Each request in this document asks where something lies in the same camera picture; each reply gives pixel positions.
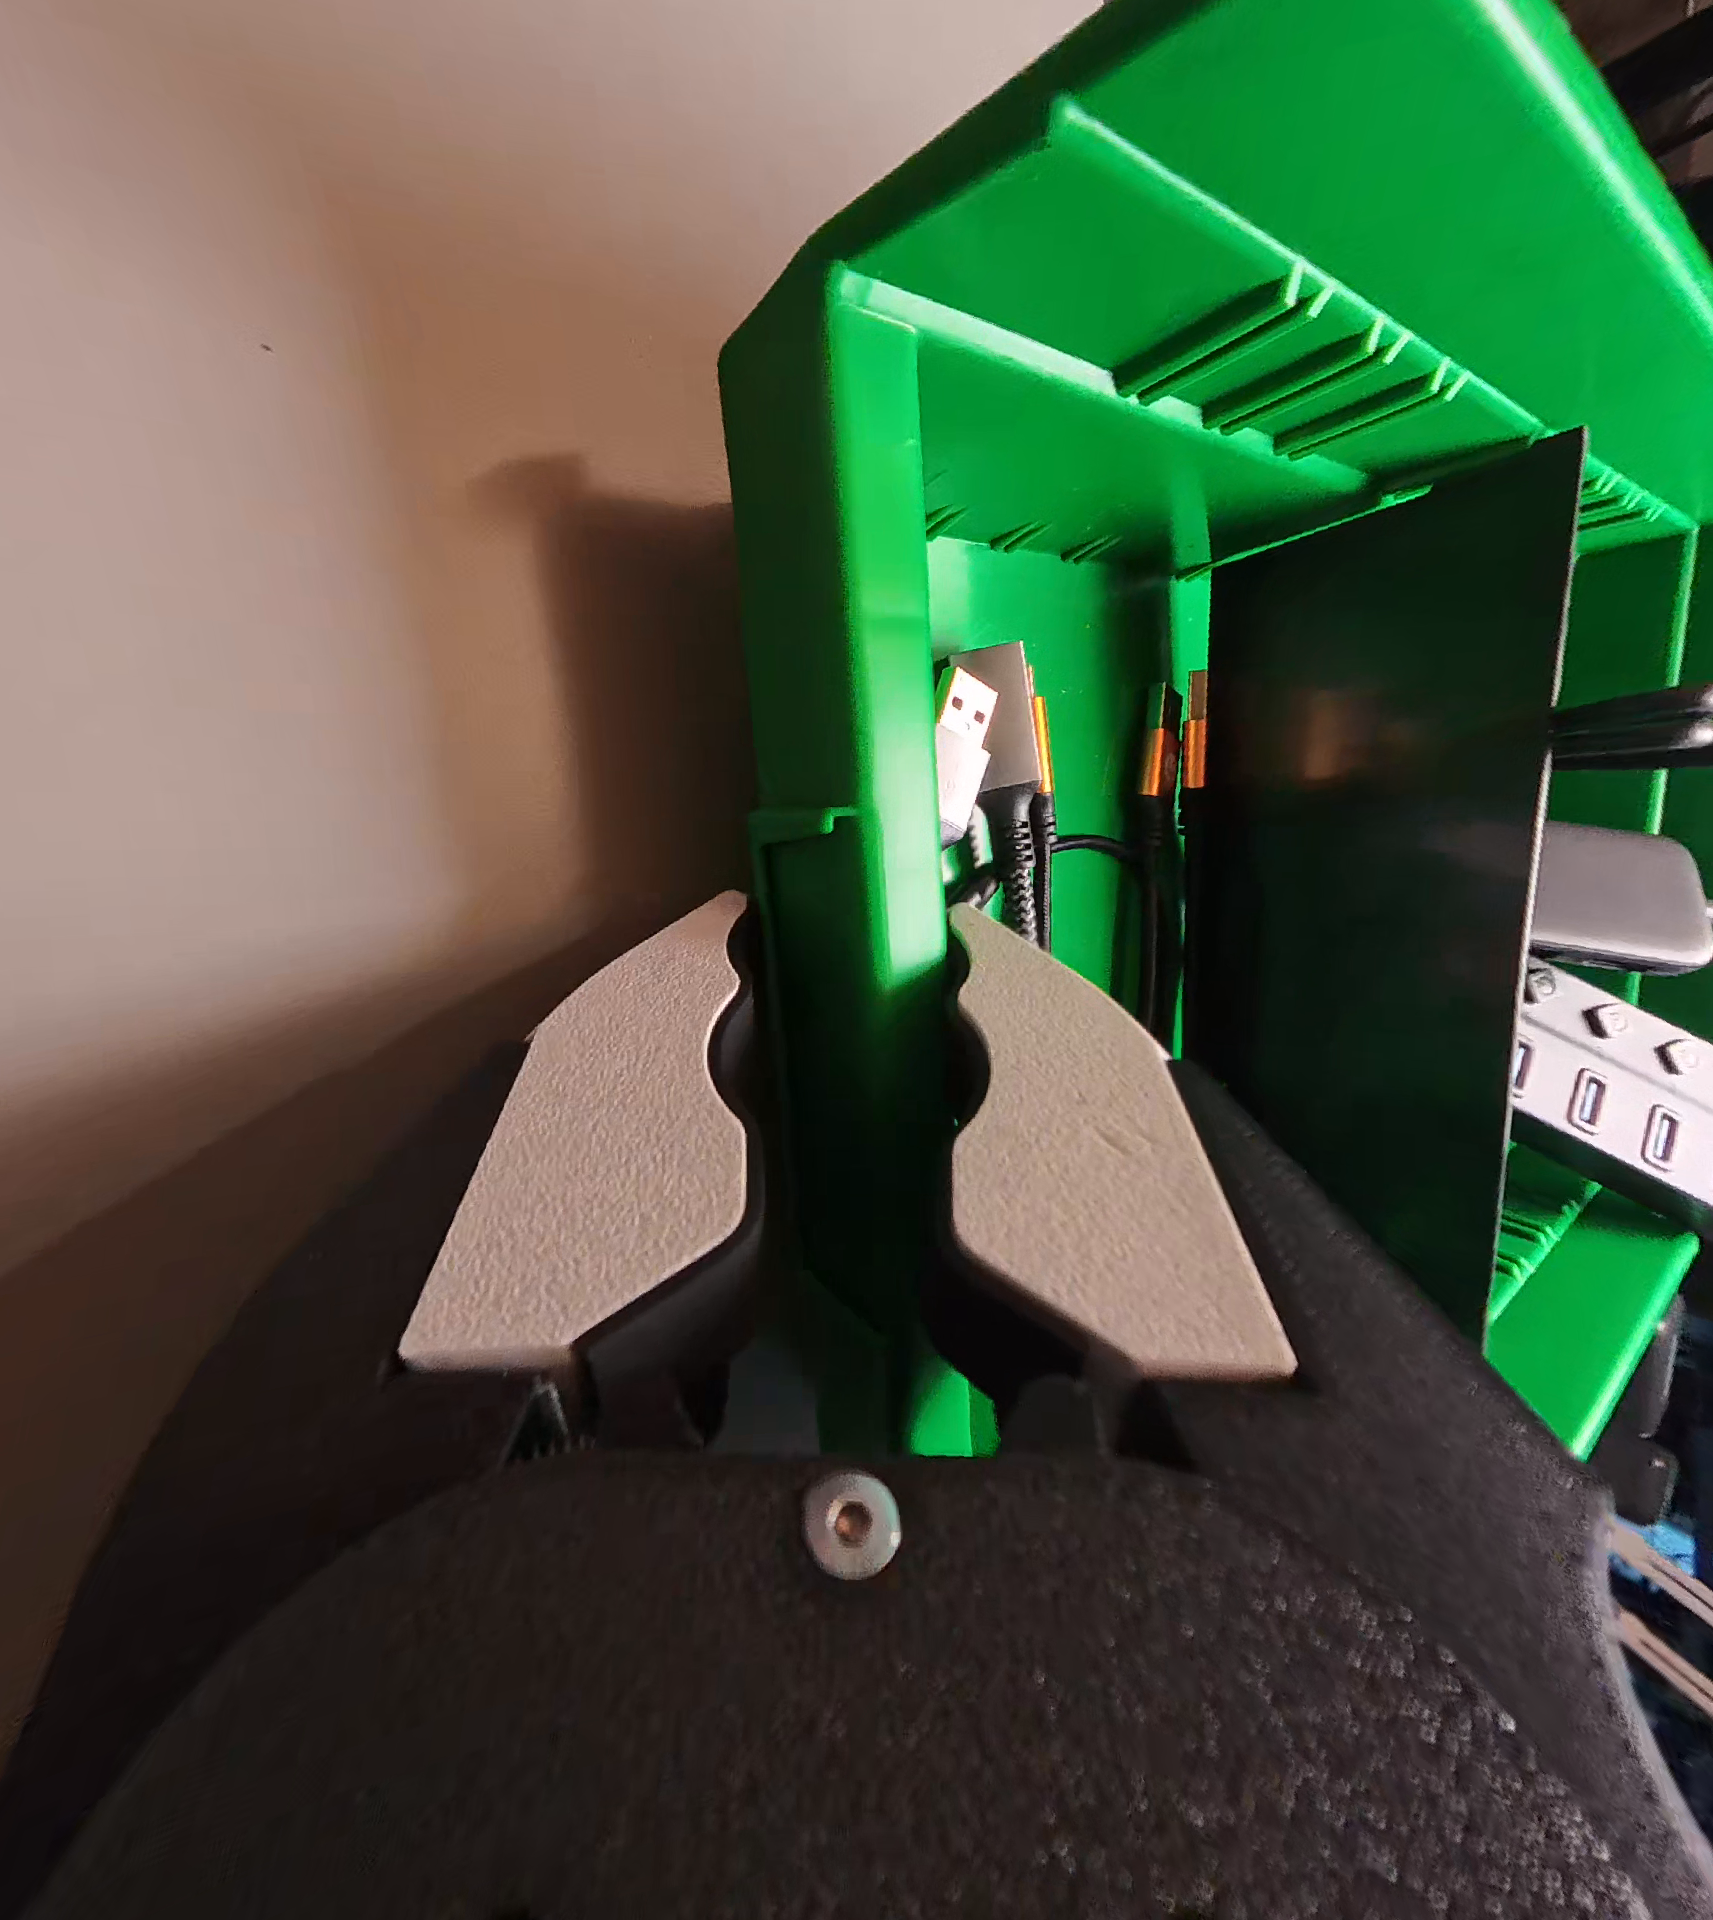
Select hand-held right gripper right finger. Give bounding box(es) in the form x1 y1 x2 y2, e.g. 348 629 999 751
941 900 1301 1390

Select green plastic bin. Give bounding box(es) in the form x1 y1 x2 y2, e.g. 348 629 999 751
718 0 1713 1461

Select silver USB hub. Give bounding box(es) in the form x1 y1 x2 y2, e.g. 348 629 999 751
1508 967 1713 1250

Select black braided cable orange plug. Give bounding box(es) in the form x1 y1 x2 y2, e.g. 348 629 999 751
1006 693 1064 950

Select black bin divider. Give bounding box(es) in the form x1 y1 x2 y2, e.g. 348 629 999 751
1182 426 1589 1340

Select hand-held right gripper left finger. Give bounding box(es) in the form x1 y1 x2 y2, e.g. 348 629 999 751
399 889 768 1381

